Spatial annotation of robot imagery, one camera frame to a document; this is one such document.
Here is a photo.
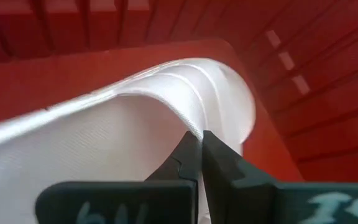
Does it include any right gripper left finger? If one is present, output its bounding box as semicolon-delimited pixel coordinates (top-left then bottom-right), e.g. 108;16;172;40
35;130;203;224

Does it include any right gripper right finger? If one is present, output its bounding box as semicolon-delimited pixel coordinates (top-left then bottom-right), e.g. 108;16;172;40
201;129;358;224

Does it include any pink slide sandal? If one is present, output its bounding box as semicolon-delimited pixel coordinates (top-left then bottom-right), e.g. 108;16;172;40
0;57;257;224

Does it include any red plastic bin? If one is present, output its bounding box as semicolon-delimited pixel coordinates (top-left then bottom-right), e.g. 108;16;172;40
0;0;358;224

